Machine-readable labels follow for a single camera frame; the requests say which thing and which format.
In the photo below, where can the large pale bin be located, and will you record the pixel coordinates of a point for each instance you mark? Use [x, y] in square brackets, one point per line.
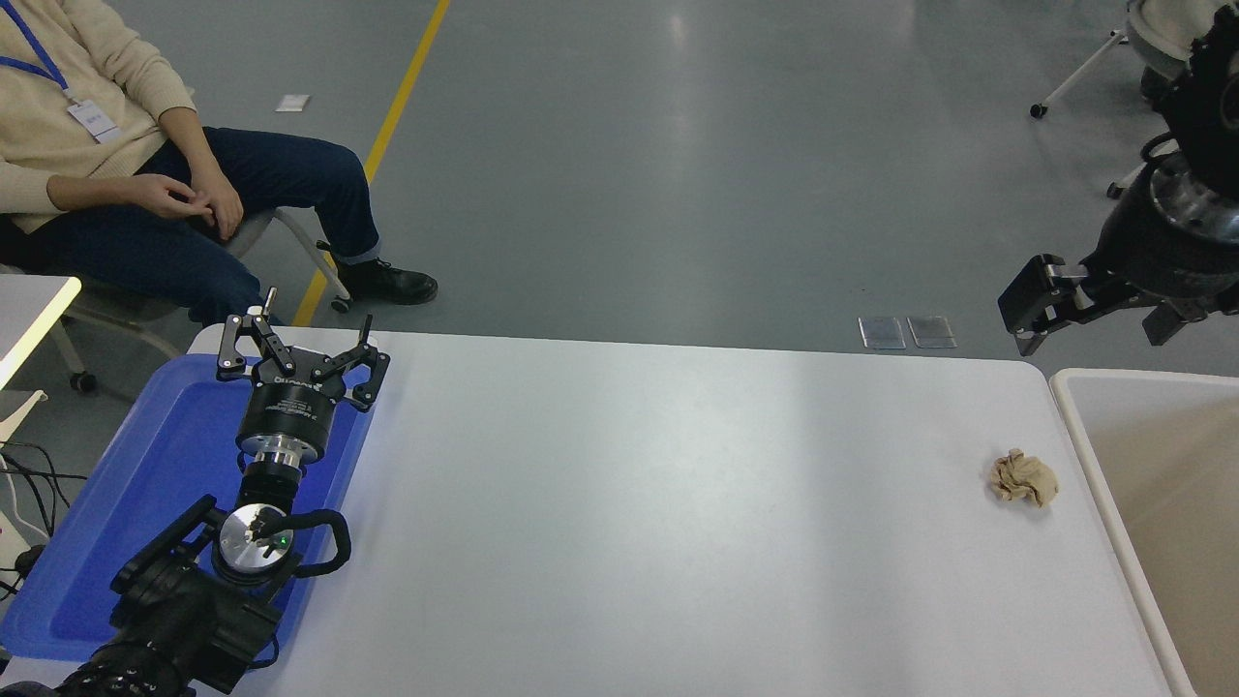
[1162, 426]

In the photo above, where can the white side table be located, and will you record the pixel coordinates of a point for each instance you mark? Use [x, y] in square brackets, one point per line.
[24, 310]

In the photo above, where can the tan paper ball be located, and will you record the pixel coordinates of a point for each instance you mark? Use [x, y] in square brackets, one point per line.
[1023, 479]

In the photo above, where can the white-legged chair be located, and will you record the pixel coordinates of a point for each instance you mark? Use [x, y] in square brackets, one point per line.
[1147, 46]

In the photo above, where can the blue plastic tray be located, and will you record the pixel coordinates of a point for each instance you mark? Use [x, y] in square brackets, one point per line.
[145, 484]

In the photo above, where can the metal floor plate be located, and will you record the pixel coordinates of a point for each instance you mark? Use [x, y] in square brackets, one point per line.
[882, 332]
[931, 331]

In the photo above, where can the person's left forearm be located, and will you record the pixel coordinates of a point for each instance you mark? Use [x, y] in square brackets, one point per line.
[186, 145]

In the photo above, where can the white plastic part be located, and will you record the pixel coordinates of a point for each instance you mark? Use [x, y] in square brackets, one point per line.
[14, 418]

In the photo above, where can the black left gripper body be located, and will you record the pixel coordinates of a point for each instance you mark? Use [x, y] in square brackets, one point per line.
[290, 402]

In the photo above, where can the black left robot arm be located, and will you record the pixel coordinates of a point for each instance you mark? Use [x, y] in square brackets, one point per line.
[184, 620]

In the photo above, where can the grey office chair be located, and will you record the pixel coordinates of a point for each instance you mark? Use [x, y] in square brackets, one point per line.
[126, 310]

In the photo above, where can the person's left hand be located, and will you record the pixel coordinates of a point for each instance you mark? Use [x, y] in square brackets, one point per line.
[221, 203]

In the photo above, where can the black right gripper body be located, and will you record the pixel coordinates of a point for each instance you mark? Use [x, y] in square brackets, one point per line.
[1152, 257]

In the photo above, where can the white power strip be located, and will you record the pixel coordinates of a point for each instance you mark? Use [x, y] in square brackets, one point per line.
[10, 542]

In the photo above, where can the person's right forearm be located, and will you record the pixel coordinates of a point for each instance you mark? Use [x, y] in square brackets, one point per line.
[87, 192]

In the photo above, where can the person's right hand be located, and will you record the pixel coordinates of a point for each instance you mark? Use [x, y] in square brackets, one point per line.
[163, 196]

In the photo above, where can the white name badge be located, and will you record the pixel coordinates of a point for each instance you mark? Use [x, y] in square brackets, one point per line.
[94, 120]

